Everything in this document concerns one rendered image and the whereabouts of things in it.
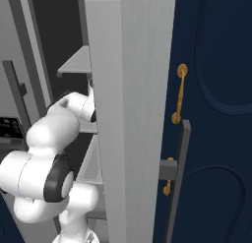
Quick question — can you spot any light grey fridge door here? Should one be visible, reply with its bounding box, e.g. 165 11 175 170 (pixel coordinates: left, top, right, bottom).
84 0 177 243

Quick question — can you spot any grey fridge shelf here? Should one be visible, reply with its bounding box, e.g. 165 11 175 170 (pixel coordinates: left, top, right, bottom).
56 44 94 79
75 134 106 186

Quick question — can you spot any pale grey fridge door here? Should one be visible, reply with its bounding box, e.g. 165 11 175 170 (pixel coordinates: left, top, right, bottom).
0 0 54 123

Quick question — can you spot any navy cupboard door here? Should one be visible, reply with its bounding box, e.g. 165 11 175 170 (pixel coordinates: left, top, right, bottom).
152 138 252 243
165 0 252 142

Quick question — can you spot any black hob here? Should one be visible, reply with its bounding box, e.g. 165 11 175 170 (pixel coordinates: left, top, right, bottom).
0 116 24 139

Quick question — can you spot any navy base cupboard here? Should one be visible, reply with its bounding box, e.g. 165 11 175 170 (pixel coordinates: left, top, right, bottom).
0 190 26 243

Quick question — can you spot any long gold cupboard handle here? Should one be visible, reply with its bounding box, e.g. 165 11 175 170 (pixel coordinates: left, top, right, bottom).
170 63 189 125

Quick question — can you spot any grey bar fridge handle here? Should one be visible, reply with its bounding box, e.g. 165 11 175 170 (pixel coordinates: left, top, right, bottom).
159 119 192 243

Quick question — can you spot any short gold cupboard handle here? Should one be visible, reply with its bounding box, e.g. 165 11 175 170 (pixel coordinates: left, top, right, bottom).
162 156 175 197

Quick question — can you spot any dark grey bar handle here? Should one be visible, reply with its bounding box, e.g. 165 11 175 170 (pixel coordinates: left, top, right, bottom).
1 59 32 134

